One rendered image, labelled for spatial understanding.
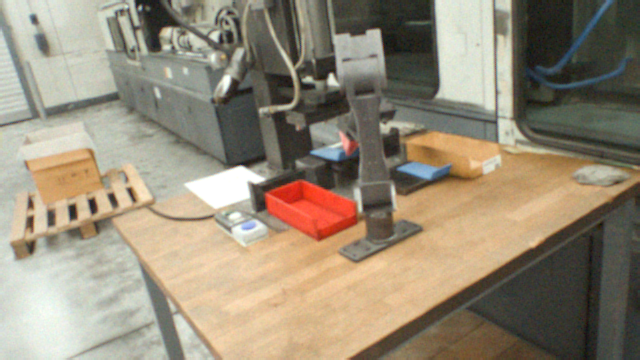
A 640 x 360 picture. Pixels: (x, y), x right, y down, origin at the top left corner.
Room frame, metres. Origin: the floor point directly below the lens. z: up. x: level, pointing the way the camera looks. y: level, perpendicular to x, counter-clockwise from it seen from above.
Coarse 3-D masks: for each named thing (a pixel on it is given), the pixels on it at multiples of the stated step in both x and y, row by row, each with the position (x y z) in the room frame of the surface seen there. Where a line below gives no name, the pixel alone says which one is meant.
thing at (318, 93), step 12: (288, 84) 1.61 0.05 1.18; (300, 84) 1.61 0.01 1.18; (312, 84) 1.55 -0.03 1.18; (324, 84) 1.43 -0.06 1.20; (288, 96) 1.54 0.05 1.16; (300, 96) 1.48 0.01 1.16; (312, 96) 1.42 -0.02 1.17; (324, 96) 1.38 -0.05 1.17; (336, 96) 1.40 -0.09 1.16; (300, 108) 1.43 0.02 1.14; (312, 108) 1.40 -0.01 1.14; (324, 108) 1.39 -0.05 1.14; (336, 108) 1.41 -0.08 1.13; (348, 108) 1.43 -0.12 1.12; (288, 120) 1.43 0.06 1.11; (300, 120) 1.37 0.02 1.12; (312, 120) 1.36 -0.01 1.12; (324, 120) 1.38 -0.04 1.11
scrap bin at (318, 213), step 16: (272, 192) 1.29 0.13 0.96; (288, 192) 1.31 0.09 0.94; (304, 192) 1.32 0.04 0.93; (320, 192) 1.25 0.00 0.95; (272, 208) 1.25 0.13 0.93; (288, 208) 1.17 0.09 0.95; (304, 208) 1.26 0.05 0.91; (320, 208) 1.24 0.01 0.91; (336, 208) 1.19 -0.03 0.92; (352, 208) 1.13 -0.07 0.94; (288, 224) 1.18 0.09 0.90; (304, 224) 1.11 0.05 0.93; (320, 224) 1.15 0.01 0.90; (336, 224) 1.09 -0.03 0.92; (352, 224) 1.12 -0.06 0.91; (320, 240) 1.07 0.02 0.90
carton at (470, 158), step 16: (416, 144) 1.46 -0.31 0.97; (432, 144) 1.55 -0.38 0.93; (448, 144) 1.50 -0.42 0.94; (464, 144) 1.44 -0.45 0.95; (480, 144) 1.39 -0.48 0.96; (496, 144) 1.34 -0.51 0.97; (416, 160) 1.46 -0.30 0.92; (432, 160) 1.40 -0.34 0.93; (448, 160) 1.35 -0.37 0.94; (464, 160) 1.30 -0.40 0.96; (480, 160) 1.39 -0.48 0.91; (496, 160) 1.34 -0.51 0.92; (464, 176) 1.30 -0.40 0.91
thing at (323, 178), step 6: (342, 162) 1.40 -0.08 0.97; (348, 162) 1.42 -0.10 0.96; (306, 168) 1.39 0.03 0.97; (324, 168) 1.37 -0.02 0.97; (348, 168) 1.44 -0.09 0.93; (354, 168) 1.42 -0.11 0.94; (306, 174) 1.39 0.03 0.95; (312, 174) 1.36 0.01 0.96; (318, 174) 1.36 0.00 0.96; (324, 174) 1.37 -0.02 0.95; (330, 174) 1.38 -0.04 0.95; (342, 174) 1.48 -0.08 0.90; (348, 174) 1.45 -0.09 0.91; (354, 174) 1.42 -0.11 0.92; (306, 180) 1.40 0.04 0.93; (312, 180) 1.37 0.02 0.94; (318, 180) 1.36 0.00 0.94; (324, 180) 1.37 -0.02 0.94; (330, 180) 1.38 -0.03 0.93; (318, 186) 1.36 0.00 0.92; (324, 186) 1.37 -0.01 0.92; (330, 186) 1.38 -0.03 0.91
